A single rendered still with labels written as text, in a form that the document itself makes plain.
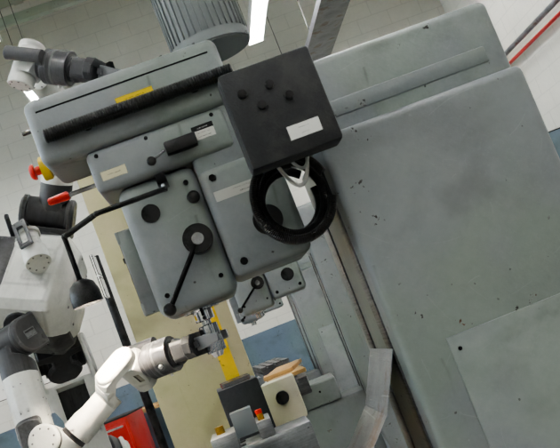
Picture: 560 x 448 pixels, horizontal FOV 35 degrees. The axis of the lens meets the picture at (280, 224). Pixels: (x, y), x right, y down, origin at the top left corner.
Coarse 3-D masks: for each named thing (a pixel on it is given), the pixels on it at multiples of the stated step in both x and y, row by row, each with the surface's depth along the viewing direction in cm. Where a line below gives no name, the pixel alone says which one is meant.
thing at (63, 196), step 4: (92, 184) 226; (80, 188) 226; (84, 188) 226; (88, 188) 226; (64, 192) 226; (72, 192) 226; (76, 192) 226; (80, 192) 226; (52, 196) 225; (56, 196) 225; (60, 196) 225; (64, 196) 225; (68, 196) 226; (48, 200) 225; (52, 200) 225; (56, 200) 225; (60, 200) 225; (64, 200) 226; (52, 204) 226
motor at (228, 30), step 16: (160, 0) 219; (176, 0) 216; (192, 0) 215; (208, 0) 215; (224, 0) 217; (160, 16) 220; (176, 16) 216; (192, 16) 214; (208, 16) 214; (224, 16) 215; (240, 16) 221; (176, 32) 217; (192, 32) 214; (208, 32) 213; (224, 32) 214; (240, 32) 217; (176, 48) 217; (224, 48) 223; (240, 48) 228
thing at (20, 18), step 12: (0, 0) 1121; (12, 0) 1129; (24, 0) 1146; (60, 0) 1011; (72, 0) 1011; (84, 0) 1019; (24, 12) 1006; (36, 12) 1007; (48, 12) 1014; (0, 24) 1003; (12, 24) 1009
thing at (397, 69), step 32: (416, 32) 215; (448, 32) 216; (480, 32) 216; (320, 64) 213; (352, 64) 213; (384, 64) 214; (416, 64) 214; (448, 64) 214; (480, 64) 215; (352, 96) 212; (384, 96) 212; (416, 96) 213; (224, 160) 208
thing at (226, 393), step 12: (228, 384) 257; (240, 384) 255; (252, 384) 255; (228, 396) 254; (240, 396) 254; (252, 396) 255; (264, 396) 255; (228, 408) 254; (240, 408) 254; (252, 408) 254; (264, 408) 254; (228, 420) 253
